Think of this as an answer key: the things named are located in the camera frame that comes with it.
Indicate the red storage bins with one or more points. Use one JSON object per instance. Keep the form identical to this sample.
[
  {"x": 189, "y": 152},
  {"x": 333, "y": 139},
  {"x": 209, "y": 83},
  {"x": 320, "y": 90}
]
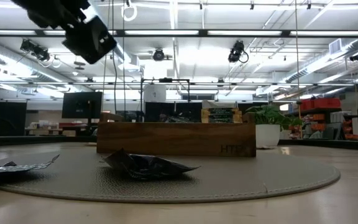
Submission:
[{"x": 320, "y": 103}]

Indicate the black ceiling spotlight cluster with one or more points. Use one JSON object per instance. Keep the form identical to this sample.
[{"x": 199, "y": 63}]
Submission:
[{"x": 36, "y": 49}]

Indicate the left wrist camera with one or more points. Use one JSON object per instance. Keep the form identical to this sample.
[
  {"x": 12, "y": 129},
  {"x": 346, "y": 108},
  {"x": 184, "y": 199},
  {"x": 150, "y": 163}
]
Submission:
[{"x": 89, "y": 40}]

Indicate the potted green plant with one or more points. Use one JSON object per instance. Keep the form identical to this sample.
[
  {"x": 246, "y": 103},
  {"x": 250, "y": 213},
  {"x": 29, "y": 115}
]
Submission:
[{"x": 269, "y": 133}]

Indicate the small black ceiling device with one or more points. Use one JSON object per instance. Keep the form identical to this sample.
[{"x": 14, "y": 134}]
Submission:
[{"x": 356, "y": 57}]

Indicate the shelf with orange bins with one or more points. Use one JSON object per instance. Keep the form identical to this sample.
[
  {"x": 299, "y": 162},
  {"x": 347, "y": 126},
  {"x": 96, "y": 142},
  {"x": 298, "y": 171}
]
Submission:
[{"x": 319, "y": 126}]

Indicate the black background monitor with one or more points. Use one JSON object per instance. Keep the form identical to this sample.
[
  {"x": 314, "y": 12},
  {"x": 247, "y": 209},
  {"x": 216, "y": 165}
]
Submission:
[{"x": 81, "y": 104}]

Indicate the black stand frame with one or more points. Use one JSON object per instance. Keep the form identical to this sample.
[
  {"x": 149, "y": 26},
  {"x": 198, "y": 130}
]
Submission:
[{"x": 166, "y": 80}]

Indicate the round grey placemat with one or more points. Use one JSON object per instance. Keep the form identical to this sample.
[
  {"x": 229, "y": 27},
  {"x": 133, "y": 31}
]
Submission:
[{"x": 228, "y": 180}]

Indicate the black overhead frame beam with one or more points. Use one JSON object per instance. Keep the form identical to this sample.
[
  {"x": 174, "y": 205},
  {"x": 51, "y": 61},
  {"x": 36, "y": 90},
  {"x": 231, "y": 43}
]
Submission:
[{"x": 202, "y": 32}]

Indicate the wooden tea organizer box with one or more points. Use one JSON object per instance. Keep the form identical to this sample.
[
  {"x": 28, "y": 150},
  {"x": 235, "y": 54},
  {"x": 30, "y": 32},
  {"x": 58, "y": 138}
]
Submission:
[{"x": 176, "y": 138}]

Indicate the black partition panel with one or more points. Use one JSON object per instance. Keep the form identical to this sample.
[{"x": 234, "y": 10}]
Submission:
[{"x": 154, "y": 112}]

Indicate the round black ceiling device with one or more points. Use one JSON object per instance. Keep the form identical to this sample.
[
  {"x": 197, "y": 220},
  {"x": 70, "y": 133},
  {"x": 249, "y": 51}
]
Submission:
[{"x": 158, "y": 55}]

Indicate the white box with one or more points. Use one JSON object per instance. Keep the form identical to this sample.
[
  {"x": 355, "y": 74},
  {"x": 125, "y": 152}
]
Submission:
[{"x": 154, "y": 93}]

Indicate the cluttered background table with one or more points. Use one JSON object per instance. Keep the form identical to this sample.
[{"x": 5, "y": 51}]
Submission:
[{"x": 42, "y": 125}]

